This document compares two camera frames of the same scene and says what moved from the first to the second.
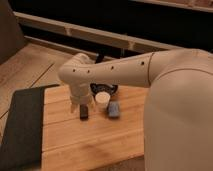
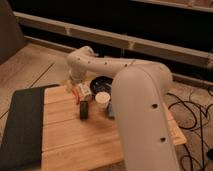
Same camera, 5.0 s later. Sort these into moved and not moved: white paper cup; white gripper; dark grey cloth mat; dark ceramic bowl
Moved: white gripper
Not moved: dark ceramic bowl; dark grey cloth mat; white paper cup
